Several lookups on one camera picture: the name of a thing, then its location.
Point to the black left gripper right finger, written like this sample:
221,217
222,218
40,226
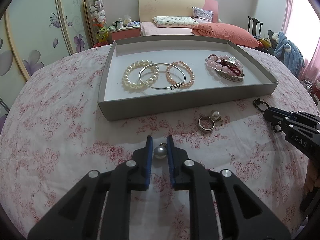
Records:
221,205

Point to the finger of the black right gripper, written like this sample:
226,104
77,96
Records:
293,121
275,114

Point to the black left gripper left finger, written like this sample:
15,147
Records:
98,206

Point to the large pearl earring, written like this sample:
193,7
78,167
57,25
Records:
160,152

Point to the pink curtain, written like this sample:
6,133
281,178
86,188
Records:
301,27

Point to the blue plush clothing pile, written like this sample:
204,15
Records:
286,51

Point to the small pearl earring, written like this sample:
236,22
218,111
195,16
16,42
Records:
216,116

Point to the pink floral bedspread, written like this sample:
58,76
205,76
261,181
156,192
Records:
56,133

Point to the folded coral quilt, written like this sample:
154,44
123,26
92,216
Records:
233,33

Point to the dark wooden chair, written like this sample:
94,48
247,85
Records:
254,26

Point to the purple patterned pillow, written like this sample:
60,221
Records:
201,15

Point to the grey cardboard tray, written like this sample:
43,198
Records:
156,74

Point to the floral white pillow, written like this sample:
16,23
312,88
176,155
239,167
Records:
174,21

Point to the bed with beige headboard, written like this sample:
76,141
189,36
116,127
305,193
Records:
148,9

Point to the pink bedside table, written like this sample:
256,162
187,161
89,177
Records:
124,32

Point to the white mug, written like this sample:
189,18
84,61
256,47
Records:
119,24

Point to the floral sliding wardrobe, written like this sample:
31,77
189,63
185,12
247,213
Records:
34,34

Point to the plush toy hanging rack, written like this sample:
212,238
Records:
97,16

